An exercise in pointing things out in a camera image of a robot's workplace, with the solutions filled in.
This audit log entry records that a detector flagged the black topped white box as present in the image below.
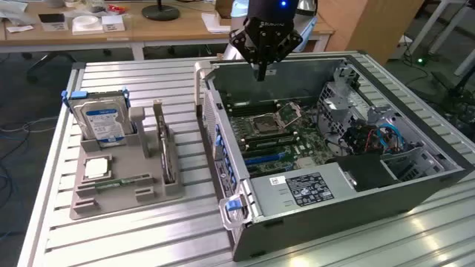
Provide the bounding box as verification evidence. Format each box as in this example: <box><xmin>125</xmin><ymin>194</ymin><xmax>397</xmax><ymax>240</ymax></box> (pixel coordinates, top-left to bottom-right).
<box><xmin>38</xmin><ymin>13</ymin><xmax>69</xmax><ymax>32</ymax></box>

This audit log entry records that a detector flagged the metal socket cover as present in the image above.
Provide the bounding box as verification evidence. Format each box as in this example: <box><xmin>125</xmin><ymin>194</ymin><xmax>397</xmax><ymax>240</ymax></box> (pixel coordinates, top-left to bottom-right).
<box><xmin>276</xmin><ymin>102</ymin><xmax>304</xmax><ymax>125</ymax></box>

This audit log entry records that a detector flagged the silver CPU chip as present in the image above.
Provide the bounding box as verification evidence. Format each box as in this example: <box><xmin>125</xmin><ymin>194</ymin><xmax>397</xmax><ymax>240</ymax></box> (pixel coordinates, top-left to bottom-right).
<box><xmin>82</xmin><ymin>158</ymin><xmax>112</xmax><ymax>179</ymax></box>

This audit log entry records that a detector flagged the silver metal disk bay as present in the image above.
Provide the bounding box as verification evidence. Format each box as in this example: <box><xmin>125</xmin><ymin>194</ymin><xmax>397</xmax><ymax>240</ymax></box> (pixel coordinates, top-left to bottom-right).
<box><xmin>317</xmin><ymin>62</ymin><xmax>374</xmax><ymax>140</ymax></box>

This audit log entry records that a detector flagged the plain white label box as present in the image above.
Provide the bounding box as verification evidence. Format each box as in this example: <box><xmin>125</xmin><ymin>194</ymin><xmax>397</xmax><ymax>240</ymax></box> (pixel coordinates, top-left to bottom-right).
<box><xmin>100</xmin><ymin>15</ymin><xmax>125</xmax><ymax>33</ymax></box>

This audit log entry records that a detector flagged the green RAM stick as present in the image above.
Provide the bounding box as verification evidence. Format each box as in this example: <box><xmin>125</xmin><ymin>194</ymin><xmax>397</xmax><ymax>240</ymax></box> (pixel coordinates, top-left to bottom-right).
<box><xmin>94</xmin><ymin>176</ymin><xmax>144</xmax><ymax>187</ymax></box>

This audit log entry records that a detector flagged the low profile graphics card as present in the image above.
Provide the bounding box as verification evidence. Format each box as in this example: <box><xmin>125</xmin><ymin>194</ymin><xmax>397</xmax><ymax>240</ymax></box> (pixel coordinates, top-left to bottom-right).
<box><xmin>150</xmin><ymin>99</ymin><xmax>180</xmax><ymax>186</ymax></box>

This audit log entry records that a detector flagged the white paper stack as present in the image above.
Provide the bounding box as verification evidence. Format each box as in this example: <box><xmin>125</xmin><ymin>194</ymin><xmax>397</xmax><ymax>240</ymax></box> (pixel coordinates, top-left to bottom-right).
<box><xmin>201</xmin><ymin>12</ymin><xmax>233</xmax><ymax>34</ymax></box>

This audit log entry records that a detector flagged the CPU socket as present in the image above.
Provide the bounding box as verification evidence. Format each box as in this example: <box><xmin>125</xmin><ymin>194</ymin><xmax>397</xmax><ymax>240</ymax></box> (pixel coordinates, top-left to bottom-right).
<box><xmin>252</xmin><ymin>115</ymin><xmax>281</xmax><ymax>134</ymax></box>

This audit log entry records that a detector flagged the black round lamp base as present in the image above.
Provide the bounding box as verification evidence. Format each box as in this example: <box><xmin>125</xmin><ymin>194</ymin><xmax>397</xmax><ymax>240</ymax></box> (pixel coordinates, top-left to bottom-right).
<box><xmin>141</xmin><ymin>0</ymin><xmax>181</xmax><ymax>22</ymax></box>

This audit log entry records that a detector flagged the blue data wire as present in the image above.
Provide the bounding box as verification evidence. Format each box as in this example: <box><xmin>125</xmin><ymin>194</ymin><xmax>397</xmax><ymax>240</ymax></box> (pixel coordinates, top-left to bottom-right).
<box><xmin>376</xmin><ymin>123</ymin><xmax>405</xmax><ymax>153</ymax></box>

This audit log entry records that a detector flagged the wooden desk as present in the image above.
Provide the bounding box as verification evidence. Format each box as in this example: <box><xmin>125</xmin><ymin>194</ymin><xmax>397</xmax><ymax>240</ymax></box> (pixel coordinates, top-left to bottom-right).
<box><xmin>0</xmin><ymin>2</ymin><xmax>133</xmax><ymax>53</ymax></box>
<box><xmin>130</xmin><ymin>0</ymin><xmax>334</xmax><ymax>61</ymax></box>

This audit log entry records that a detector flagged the clear plastic bag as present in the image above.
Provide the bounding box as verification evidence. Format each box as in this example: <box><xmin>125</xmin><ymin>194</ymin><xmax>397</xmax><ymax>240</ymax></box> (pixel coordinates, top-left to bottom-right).
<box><xmin>0</xmin><ymin>1</ymin><xmax>37</xmax><ymax>25</ymax></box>

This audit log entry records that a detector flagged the grey disk bay cage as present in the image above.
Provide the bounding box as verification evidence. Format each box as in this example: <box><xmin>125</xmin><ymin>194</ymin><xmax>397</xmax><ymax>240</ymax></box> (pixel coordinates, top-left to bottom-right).
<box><xmin>378</xmin><ymin>146</ymin><xmax>445</xmax><ymax>184</ymax></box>

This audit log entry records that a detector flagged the hard disk in blue carrier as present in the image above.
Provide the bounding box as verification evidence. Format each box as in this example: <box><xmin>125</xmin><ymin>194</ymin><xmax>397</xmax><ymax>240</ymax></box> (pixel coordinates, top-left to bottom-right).
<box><xmin>61</xmin><ymin>88</ymin><xmax>130</xmax><ymax>148</ymax></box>

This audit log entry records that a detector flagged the green motherboard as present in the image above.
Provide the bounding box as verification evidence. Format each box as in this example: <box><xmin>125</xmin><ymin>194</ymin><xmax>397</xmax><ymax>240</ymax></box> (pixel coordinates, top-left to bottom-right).
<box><xmin>221</xmin><ymin>98</ymin><xmax>338</xmax><ymax>179</ymax></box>

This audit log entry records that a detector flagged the black installed RAM stick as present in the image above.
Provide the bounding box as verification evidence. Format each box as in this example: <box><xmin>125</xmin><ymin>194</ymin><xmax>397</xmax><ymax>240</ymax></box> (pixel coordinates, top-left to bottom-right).
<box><xmin>242</xmin><ymin>132</ymin><xmax>296</xmax><ymax>145</ymax></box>
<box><xmin>245</xmin><ymin>138</ymin><xmax>297</xmax><ymax>153</ymax></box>

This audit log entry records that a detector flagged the wooden cabinet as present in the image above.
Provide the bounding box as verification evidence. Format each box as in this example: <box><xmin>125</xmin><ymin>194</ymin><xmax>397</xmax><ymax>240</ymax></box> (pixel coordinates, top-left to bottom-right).
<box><xmin>325</xmin><ymin>0</ymin><xmax>425</xmax><ymax>65</ymax></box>

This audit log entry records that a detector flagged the grey open PC case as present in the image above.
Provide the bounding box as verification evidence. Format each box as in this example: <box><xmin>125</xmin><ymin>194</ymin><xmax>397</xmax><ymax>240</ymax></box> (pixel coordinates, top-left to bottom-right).
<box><xmin>194</xmin><ymin>50</ymin><xmax>475</xmax><ymax>262</ymax></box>

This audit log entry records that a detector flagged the grey plastic parts rack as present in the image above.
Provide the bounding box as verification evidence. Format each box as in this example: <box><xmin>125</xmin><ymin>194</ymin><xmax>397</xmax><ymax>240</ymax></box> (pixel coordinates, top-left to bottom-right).
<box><xmin>69</xmin><ymin>106</ymin><xmax>185</xmax><ymax>220</ymax></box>

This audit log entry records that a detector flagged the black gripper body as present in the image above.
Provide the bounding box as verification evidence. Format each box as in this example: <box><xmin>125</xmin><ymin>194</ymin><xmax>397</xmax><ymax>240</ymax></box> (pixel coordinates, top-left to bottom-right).
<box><xmin>242</xmin><ymin>0</ymin><xmax>297</xmax><ymax>65</ymax></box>

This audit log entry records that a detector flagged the white desk frame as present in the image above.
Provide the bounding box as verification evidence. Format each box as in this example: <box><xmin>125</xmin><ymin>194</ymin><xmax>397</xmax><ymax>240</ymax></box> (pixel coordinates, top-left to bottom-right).
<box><xmin>407</xmin><ymin>0</ymin><xmax>475</xmax><ymax>76</ymax></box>

